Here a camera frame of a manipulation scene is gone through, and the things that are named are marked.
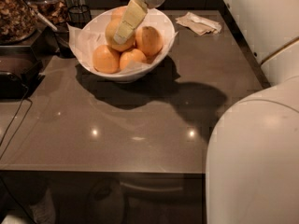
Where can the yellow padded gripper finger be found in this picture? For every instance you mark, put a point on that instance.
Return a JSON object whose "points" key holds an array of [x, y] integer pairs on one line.
{"points": [[132, 17]]}

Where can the white ceramic bowl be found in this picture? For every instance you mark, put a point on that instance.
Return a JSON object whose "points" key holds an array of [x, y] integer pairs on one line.
{"points": [[154, 18]]}

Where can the yellowish top orange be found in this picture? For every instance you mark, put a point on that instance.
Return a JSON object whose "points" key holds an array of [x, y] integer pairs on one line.
{"points": [[109, 34]]}

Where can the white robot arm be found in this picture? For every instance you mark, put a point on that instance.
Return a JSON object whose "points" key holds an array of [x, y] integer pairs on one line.
{"points": [[252, 160]]}

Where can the back orange in bowl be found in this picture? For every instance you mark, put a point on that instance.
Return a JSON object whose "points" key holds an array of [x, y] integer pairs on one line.
{"points": [[118, 12]]}

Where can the black wire cup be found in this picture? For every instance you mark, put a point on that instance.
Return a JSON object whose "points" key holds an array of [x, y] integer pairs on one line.
{"points": [[79, 15]]}

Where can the white spoon handle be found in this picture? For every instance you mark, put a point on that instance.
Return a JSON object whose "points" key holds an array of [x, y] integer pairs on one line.
{"points": [[44, 20]]}

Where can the folded paper napkins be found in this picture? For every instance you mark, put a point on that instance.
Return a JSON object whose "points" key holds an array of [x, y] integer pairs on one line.
{"points": [[198, 24]]}

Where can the front left orange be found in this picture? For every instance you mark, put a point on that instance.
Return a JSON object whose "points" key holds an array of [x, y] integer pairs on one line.
{"points": [[106, 59]]}

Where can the orange in bowl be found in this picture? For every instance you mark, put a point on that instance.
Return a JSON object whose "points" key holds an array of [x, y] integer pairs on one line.
{"points": [[149, 40], [118, 12]]}

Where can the right orange in bowl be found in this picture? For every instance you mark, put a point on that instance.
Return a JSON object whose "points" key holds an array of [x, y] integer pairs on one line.
{"points": [[149, 40]]}

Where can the front middle orange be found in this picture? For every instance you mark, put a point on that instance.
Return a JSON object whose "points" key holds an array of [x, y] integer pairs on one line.
{"points": [[132, 55]]}

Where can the glass jar of snacks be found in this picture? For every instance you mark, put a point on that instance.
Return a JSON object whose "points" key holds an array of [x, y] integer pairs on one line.
{"points": [[17, 21]]}

